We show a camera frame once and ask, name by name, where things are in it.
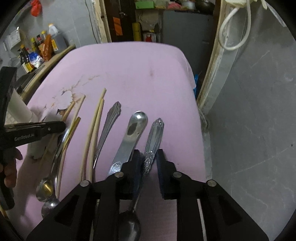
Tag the green box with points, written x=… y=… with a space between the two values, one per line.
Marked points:
x=144 y=4

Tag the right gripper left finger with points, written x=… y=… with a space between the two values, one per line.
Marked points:
x=92 y=209

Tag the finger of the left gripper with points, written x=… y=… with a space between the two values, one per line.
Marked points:
x=53 y=127

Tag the person's left hand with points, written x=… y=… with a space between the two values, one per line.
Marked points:
x=10 y=171

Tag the scalloped handle steel utensil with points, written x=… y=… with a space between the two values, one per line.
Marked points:
x=111 y=117

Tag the wooden chopstick right pair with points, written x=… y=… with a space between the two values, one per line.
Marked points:
x=94 y=141

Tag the dark soy sauce bottle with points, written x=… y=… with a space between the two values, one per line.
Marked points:
x=25 y=62

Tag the wooden chopstick near flower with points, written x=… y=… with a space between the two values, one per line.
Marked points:
x=64 y=118

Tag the wooden chopstick pair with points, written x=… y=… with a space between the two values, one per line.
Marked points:
x=89 y=136
x=94 y=141

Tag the orange snack bag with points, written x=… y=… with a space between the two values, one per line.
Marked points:
x=46 y=48

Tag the red plastic bag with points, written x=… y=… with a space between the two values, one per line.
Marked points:
x=36 y=8

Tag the ornate handle steel spoon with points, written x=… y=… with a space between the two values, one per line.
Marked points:
x=130 y=228

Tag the pink floral tablecloth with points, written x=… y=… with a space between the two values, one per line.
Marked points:
x=154 y=78

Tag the wide plain steel spoon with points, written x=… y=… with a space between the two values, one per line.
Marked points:
x=136 y=125

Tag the grey cabinet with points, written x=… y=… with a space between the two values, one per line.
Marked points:
x=191 y=33

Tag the large oil jug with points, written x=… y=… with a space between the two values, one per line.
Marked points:
x=57 y=39

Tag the blue white packet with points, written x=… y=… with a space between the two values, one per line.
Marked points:
x=35 y=59

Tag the yellow cylinder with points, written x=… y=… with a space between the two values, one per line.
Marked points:
x=136 y=28

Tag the wooden chopstick left long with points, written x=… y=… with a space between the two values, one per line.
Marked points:
x=69 y=143

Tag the wooden counter shelf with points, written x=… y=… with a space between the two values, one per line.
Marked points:
x=36 y=81

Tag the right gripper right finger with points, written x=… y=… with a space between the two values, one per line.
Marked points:
x=205 y=211

